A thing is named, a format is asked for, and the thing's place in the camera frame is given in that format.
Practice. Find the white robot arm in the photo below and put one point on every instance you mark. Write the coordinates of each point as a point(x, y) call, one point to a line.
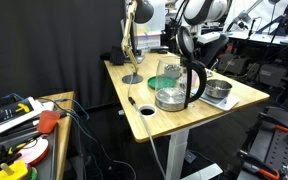
point(204, 11)

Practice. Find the green plate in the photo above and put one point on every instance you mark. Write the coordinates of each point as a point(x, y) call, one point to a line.
point(151, 82)

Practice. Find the glass electric kettle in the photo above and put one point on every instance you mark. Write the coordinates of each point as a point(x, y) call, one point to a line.
point(170, 100)

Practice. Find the crumpled foil wrapper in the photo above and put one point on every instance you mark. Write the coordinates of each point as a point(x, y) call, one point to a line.
point(173, 71)

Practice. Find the black remote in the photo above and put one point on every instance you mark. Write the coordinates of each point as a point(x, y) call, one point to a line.
point(159, 50)

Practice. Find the black pouch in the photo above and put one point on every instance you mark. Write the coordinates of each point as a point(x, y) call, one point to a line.
point(116, 56)

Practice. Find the white storage box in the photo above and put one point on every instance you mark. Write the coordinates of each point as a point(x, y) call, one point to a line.
point(149, 40)

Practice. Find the pink bowl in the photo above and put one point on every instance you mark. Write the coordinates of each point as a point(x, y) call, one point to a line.
point(194, 80)

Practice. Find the floor power adapter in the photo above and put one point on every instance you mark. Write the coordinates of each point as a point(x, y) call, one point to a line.
point(190, 156)

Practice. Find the silver digital kitchen scale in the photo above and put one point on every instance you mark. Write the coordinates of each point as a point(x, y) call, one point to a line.
point(225, 103)

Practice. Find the grey equipment box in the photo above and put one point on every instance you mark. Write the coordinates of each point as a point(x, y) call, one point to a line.
point(270, 75)
point(234, 63)

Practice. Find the red plastic cup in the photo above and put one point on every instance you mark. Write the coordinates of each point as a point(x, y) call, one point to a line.
point(47, 121)

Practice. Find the black curtain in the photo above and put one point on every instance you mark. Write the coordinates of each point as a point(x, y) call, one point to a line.
point(50, 40)

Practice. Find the red white tape roll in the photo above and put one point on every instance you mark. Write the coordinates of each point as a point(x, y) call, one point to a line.
point(34, 151)

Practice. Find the black box with yellow symbol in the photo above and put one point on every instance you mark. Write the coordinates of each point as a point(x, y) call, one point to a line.
point(4, 115)

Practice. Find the black pegboard cart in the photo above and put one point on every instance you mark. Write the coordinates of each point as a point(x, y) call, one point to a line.
point(277, 150)

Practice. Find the yellow toy block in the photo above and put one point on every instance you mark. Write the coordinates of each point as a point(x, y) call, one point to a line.
point(17, 170)

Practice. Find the yellow black screwdriver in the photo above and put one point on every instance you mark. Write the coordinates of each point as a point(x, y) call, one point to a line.
point(4, 151)

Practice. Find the white desk leg frame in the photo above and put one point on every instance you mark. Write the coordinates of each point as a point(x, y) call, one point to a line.
point(177, 153)

